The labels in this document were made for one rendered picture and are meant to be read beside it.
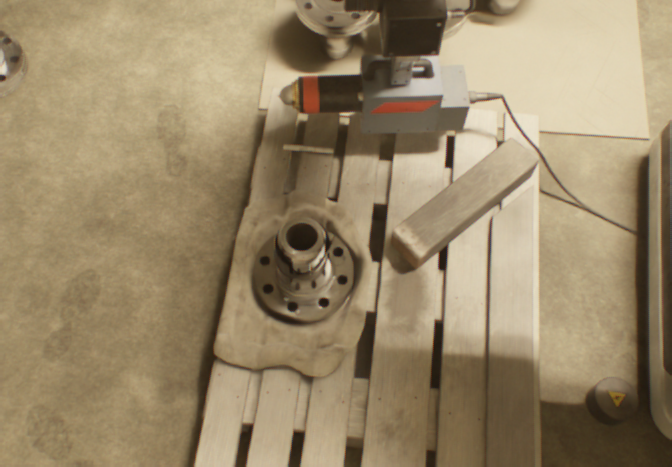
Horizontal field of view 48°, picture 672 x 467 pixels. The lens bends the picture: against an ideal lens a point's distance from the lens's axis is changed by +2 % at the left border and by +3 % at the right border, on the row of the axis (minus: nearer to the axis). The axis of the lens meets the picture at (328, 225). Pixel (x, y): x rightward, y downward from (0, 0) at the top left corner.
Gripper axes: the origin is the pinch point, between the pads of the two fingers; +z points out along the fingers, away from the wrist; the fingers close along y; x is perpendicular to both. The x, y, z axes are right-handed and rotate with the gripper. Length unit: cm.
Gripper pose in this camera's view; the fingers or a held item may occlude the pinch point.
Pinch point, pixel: (400, 63)
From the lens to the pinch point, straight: 196.5
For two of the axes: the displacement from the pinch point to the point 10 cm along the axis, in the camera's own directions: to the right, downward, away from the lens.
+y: -0.5, -8.9, 4.6
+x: -10.0, 0.4, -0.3
